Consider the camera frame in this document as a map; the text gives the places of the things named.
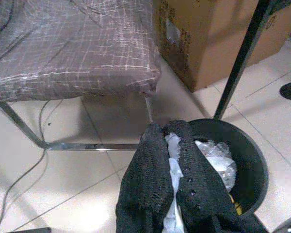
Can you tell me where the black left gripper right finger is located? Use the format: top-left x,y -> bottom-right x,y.
163,119 -> 236,233

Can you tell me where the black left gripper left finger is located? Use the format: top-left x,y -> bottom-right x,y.
115,123 -> 175,233

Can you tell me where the white tissue paper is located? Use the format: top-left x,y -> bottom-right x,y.
162,132 -> 186,233

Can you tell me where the black round rubbish bin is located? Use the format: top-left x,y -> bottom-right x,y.
188,118 -> 270,217

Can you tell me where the crumpled white plastic wrapper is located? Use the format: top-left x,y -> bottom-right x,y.
194,139 -> 238,193

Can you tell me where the yellow wrapper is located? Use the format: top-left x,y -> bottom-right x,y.
228,193 -> 243,216

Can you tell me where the white table with black legs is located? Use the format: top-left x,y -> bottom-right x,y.
212,0 -> 275,121

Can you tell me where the brown cardboard box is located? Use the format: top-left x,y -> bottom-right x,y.
153,0 -> 291,93

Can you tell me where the grey floor cable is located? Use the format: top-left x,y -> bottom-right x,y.
0,99 -> 51,233

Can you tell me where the grey plaid metal-frame chair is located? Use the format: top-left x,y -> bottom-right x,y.
0,0 -> 162,151

